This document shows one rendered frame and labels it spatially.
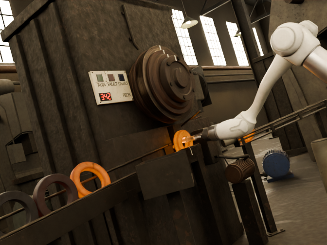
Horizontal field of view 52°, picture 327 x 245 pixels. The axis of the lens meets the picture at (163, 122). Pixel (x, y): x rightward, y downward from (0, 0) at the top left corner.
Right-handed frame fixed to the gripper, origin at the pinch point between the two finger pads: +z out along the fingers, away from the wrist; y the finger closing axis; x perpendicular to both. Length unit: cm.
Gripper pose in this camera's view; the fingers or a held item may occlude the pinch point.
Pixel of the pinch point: (182, 140)
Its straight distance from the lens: 202.8
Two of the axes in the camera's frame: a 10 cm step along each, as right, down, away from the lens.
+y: 6.1, -1.3, 7.8
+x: -2.5, -9.7, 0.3
